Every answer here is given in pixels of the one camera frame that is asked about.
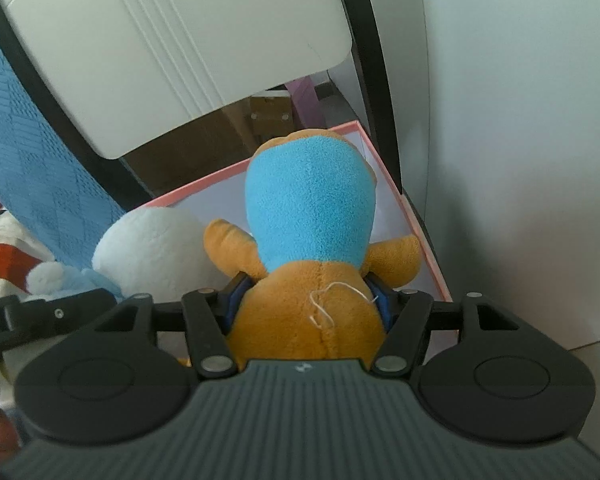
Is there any white and blue plush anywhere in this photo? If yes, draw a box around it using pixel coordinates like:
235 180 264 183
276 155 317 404
24 207 228 302

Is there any brown bear plush blue shirt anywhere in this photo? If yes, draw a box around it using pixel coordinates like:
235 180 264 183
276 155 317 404
202 128 425 362

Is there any person's left hand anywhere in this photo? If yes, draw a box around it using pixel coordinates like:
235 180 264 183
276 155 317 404
0 410 20 463

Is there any pink cardboard storage box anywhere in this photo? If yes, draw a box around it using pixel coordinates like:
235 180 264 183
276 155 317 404
139 120 455 366

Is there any striped orange black white blanket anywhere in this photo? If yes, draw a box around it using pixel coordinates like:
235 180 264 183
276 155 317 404
0 203 55 298

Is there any blue textured chair cushion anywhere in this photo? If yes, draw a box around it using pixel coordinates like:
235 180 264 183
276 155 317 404
0 48 124 268

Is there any white plastic chair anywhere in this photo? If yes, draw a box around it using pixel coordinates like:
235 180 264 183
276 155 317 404
0 0 400 209

